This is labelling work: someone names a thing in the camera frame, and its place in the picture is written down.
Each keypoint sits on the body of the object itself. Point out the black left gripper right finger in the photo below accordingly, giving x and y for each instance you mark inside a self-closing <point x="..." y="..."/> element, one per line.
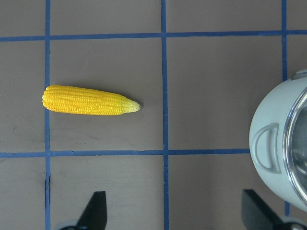
<point x="256" y="214"/>

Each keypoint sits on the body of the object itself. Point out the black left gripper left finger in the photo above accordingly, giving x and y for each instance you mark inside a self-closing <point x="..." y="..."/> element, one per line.
<point x="94" y="215"/>

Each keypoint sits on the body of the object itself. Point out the yellow corn cob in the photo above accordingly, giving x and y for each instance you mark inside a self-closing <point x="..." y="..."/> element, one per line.
<point x="82" y="101"/>

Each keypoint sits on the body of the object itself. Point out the pale green cooking pot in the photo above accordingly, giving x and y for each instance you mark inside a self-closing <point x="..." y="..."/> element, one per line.
<point x="278" y="140"/>

